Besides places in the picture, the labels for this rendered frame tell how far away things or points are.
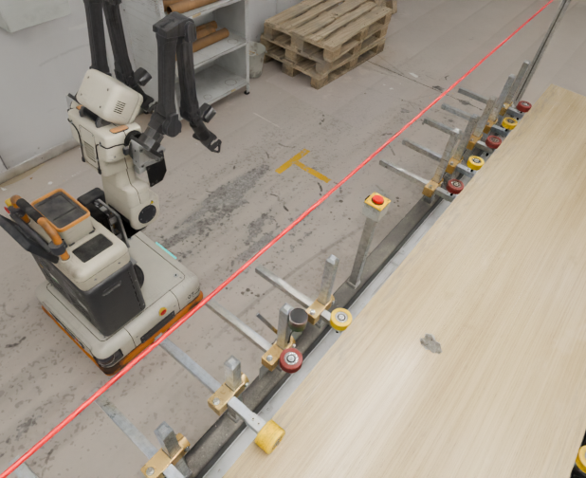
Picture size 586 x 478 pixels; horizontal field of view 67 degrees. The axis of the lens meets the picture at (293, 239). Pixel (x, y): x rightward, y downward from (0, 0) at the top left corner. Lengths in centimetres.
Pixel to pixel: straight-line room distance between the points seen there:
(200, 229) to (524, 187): 200
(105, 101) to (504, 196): 183
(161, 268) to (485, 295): 167
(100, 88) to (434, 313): 154
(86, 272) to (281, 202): 172
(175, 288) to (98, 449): 84
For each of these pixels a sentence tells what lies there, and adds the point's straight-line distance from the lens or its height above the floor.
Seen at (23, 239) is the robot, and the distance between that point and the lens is 202.
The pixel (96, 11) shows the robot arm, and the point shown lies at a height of 154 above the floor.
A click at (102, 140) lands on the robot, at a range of 193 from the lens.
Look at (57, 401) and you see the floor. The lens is 269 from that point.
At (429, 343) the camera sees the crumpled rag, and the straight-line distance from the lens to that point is 171.
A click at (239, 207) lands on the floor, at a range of 329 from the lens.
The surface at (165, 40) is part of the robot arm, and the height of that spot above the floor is 158.
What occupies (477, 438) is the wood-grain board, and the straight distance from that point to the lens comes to 164.
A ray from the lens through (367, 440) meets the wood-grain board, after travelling 152.
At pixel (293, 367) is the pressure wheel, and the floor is 91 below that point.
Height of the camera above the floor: 232
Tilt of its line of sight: 49 degrees down
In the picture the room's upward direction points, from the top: 6 degrees clockwise
